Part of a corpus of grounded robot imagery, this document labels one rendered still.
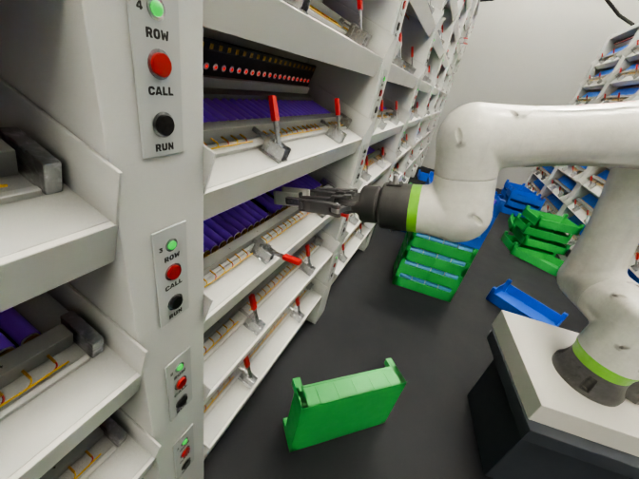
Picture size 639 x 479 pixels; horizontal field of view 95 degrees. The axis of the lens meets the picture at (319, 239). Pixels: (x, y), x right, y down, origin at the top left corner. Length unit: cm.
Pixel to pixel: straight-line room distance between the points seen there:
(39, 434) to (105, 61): 32
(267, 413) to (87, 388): 65
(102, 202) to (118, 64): 10
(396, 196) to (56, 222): 47
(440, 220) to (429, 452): 73
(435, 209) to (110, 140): 46
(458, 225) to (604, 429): 59
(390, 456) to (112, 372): 79
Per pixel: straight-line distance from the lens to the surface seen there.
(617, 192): 93
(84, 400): 41
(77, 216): 29
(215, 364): 64
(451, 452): 112
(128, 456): 58
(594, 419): 96
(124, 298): 34
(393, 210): 56
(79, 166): 30
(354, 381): 85
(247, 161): 44
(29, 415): 41
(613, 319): 92
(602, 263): 98
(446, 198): 54
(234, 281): 51
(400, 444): 105
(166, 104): 29
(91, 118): 27
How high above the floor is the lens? 87
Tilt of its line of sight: 29 degrees down
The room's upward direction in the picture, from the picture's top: 13 degrees clockwise
